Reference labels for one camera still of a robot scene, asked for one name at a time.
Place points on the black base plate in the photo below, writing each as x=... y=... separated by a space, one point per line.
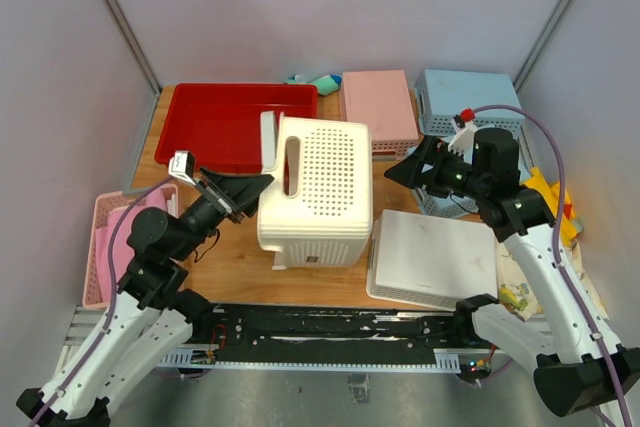
x=327 y=336

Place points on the blue perforated basket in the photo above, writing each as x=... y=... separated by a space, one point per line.
x=442 y=94
x=450 y=207

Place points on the red tray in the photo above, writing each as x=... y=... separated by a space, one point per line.
x=219 y=123

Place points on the printed white yellow cloth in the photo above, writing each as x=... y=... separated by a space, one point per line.
x=514 y=291

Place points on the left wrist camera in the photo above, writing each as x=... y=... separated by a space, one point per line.
x=181 y=167

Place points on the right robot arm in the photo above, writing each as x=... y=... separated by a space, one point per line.
x=582 y=363

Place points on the grey cable duct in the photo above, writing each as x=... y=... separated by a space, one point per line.
x=357 y=356

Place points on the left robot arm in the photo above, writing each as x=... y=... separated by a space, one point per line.
x=149 y=313

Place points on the aluminium frame rail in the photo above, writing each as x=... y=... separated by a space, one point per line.
x=82 y=324

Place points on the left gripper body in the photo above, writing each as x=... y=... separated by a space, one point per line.
x=218 y=200

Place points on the pink towel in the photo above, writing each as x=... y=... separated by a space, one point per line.
x=122 y=253

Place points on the large cream basket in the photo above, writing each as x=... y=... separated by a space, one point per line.
x=318 y=210

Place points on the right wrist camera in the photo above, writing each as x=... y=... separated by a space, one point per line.
x=465 y=129

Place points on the pink basket with towels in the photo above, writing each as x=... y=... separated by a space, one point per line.
x=104 y=203

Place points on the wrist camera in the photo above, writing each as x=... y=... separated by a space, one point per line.
x=465 y=129
x=181 y=167

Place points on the small cream basket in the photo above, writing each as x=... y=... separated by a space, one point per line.
x=430 y=261

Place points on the pink perforated basket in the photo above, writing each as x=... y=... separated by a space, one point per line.
x=381 y=100

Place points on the green blue soft toy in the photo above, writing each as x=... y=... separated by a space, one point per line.
x=325 y=85

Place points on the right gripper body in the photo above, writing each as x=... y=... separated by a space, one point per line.
x=451 y=173

